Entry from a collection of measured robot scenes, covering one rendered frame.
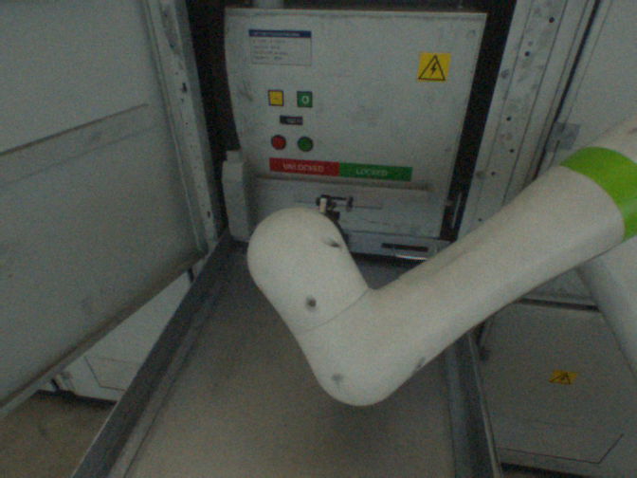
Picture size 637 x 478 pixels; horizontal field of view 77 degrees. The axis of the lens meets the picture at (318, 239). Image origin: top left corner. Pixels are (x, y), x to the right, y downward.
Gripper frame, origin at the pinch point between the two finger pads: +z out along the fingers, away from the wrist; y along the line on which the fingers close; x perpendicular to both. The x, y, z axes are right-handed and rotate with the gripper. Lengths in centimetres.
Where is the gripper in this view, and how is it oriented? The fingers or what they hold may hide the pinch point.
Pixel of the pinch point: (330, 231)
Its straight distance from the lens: 78.8
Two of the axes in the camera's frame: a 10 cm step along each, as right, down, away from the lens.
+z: 1.4, -1.0, 9.9
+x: 9.9, 0.9, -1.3
